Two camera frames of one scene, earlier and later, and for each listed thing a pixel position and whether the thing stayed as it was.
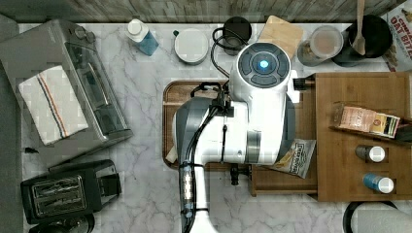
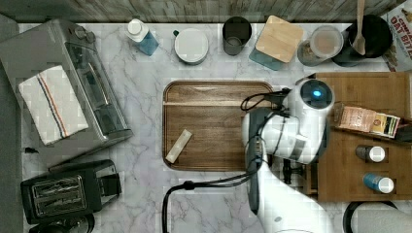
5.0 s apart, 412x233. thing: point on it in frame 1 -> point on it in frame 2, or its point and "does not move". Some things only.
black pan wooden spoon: x=377 y=37 does not move
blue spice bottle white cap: x=382 y=183 does not move
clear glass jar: x=325 y=43 does not move
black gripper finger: x=237 y=169 -> x=288 y=171
